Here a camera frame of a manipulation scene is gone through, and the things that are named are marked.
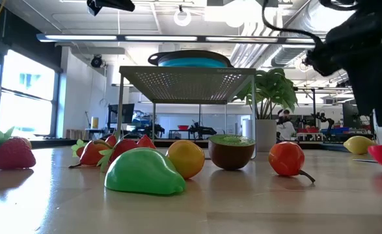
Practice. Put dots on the blue collapsible colander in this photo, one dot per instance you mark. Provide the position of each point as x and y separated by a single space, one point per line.
190 62

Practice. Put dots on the black background robot arm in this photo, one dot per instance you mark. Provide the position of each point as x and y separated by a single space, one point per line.
324 120
202 130
151 130

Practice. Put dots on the small red toy fruit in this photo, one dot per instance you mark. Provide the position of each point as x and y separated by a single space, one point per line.
145 142

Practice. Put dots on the yellow toy lemon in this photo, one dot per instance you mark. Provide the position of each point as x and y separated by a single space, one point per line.
358 145

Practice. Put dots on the silver toy knife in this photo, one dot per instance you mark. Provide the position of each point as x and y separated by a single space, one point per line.
364 160

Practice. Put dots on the black ceiling spotlight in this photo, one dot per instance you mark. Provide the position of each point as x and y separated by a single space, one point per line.
96 61

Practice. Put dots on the person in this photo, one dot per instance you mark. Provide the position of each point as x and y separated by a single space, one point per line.
285 128

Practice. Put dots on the artificial potted monstera plant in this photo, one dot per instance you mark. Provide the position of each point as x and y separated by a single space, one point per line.
272 91

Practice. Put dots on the mint green perforated rack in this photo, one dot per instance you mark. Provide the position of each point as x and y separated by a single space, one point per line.
187 84

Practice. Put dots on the black computer monitor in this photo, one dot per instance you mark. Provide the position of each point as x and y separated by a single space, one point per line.
119 113

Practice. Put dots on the yellow cylinder container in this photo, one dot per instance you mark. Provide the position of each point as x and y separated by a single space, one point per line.
94 122

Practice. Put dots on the black monitor desk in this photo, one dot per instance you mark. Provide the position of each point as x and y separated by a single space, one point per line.
96 130

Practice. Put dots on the wooden pallet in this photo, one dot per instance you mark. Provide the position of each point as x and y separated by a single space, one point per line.
75 133

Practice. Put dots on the red toy strawberry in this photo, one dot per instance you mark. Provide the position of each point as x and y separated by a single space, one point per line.
78 147
111 140
13 156
123 149

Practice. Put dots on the red bowl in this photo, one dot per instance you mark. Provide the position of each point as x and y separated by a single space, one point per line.
183 127

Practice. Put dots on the toy kiwi half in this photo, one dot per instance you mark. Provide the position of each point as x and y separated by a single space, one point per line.
231 154

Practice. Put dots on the green toy pear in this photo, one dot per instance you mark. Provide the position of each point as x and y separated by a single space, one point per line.
142 174

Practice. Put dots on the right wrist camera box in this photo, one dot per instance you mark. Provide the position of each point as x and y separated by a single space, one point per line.
324 60

